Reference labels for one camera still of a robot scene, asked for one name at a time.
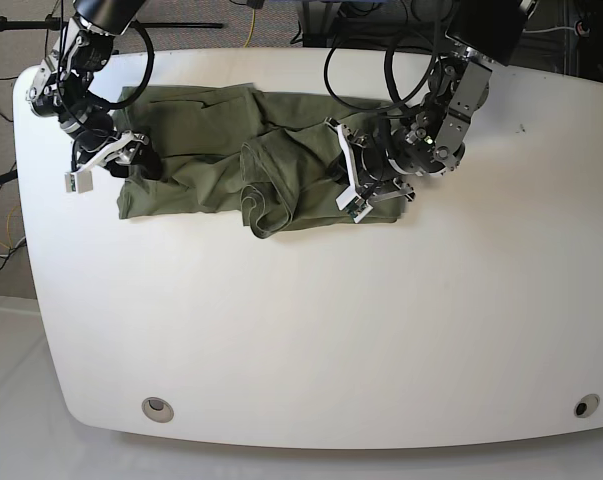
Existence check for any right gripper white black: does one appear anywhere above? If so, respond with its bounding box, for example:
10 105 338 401
70 130 162 181

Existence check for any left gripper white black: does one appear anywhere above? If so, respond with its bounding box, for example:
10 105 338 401
324 117 416 205

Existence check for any olive green T-shirt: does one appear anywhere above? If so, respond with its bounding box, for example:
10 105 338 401
113 85 374 239

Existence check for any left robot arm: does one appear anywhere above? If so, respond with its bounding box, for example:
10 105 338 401
325 1 536 222

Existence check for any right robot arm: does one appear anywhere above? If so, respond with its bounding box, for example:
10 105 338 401
27 1 164 193

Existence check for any black tripod stand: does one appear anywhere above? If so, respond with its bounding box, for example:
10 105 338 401
0 0 225 59

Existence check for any left table grommet hole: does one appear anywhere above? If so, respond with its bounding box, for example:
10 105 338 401
141 397 174 424

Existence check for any table grommet hole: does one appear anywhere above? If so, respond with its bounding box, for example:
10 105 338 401
141 397 174 424
574 394 600 418

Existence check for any right table grommet hole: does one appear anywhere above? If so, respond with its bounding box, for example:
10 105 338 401
574 394 600 418

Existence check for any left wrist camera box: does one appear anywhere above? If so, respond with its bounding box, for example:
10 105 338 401
336 190 373 224

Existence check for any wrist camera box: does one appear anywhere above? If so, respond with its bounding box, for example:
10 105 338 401
64 170 93 194
336 190 373 224

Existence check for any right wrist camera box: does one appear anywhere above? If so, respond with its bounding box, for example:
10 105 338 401
64 170 93 194

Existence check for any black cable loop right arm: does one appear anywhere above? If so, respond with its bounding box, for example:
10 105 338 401
87 21 155 111

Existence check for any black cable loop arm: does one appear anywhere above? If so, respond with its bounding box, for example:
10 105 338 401
322 18 444 119
87 21 155 111

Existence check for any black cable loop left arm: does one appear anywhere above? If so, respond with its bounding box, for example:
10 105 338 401
322 18 444 119

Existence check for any yellow cable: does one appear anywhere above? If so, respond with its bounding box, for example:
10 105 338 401
244 4 258 48

